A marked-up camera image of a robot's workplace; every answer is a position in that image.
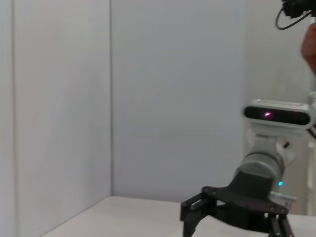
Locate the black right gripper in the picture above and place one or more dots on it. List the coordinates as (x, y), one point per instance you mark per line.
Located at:
(247, 197)

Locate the bystander bare forearm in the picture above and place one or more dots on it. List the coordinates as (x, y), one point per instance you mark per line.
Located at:
(309, 49)

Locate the black device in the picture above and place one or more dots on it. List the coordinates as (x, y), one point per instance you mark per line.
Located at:
(296, 7)

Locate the silver right camera bracket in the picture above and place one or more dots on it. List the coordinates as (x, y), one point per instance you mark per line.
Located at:
(266, 144)

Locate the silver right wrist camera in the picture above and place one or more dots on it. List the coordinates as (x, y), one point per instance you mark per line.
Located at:
(276, 116)

